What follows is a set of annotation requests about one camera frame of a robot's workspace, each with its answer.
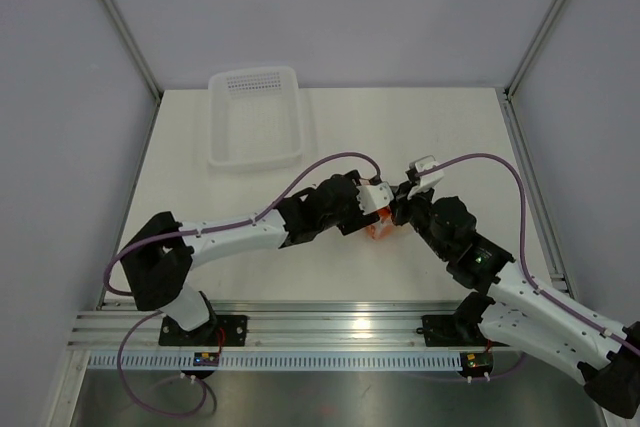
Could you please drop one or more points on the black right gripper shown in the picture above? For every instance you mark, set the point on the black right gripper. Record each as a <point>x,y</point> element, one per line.
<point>403,200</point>

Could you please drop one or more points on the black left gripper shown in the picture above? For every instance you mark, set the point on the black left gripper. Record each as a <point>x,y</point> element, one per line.
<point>356,219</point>

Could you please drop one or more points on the clear zip top bag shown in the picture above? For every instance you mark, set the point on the clear zip top bag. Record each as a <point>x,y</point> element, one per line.
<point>383,226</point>

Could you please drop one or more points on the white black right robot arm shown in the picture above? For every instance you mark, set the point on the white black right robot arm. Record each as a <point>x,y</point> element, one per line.
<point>506,305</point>

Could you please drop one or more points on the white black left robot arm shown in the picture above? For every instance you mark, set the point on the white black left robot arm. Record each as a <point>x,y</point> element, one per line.
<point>159,258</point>

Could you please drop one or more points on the white plastic perforated basket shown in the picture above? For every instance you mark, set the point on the white plastic perforated basket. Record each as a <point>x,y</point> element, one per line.
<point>255,119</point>

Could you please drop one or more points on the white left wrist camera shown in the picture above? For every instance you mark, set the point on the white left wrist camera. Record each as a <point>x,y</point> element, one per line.
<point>372,198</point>

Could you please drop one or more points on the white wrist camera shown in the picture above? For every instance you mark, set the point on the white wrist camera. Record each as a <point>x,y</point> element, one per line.
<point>372,198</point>
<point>423,174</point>

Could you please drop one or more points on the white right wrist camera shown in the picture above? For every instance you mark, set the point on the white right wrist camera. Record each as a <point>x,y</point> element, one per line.
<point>423,174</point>

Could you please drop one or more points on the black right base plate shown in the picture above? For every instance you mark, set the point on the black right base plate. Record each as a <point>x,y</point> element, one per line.
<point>440,330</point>

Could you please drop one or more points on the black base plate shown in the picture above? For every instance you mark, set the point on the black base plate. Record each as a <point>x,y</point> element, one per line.
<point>231,330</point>
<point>440,330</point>

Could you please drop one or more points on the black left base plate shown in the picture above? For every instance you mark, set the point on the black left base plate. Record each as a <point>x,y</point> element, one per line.
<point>231,330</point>

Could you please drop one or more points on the aluminium mounting rail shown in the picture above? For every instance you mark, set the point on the aluminium mounting rail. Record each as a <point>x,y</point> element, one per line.
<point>286,326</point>

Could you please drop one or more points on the aluminium frame post left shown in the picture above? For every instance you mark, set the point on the aluminium frame post left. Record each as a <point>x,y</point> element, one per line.
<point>131,46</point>

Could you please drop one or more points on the aluminium frame post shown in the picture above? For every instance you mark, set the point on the aluminium frame post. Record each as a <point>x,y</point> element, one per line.
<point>131,46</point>
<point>549,20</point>

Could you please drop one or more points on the white slotted cable duct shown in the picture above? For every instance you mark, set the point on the white slotted cable duct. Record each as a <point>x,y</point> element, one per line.
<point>229,360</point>

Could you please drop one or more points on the aluminium frame post right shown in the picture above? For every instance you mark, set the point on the aluminium frame post right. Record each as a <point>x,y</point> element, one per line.
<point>549,20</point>

